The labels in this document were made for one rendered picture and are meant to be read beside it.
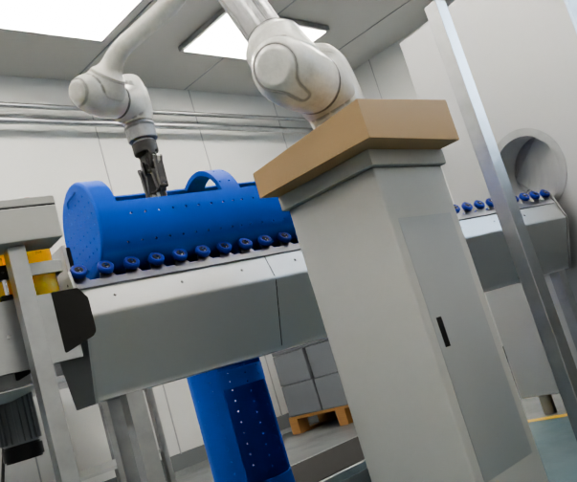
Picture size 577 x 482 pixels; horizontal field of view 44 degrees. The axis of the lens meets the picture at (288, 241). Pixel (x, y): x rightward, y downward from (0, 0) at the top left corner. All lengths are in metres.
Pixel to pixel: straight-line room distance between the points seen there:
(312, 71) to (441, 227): 0.50
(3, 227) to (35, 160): 4.41
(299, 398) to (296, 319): 3.91
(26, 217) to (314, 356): 4.41
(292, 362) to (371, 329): 4.36
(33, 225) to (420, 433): 0.99
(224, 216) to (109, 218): 0.36
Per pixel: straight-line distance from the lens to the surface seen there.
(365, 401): 1.81
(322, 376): 5.90
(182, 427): 6.08
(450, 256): 1.82
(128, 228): 2.00
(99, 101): 2.09
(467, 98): 2.74
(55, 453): 1.65
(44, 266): 1.82
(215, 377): 2.65
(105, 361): 1.93
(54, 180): 6.08
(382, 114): 1.68
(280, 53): 1.69
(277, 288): 2.18
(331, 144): 1.67
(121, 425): 2.08
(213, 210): 2.13
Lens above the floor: 0.58
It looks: 9 degrees up
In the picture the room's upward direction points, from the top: 17 degrees counter-clockwise
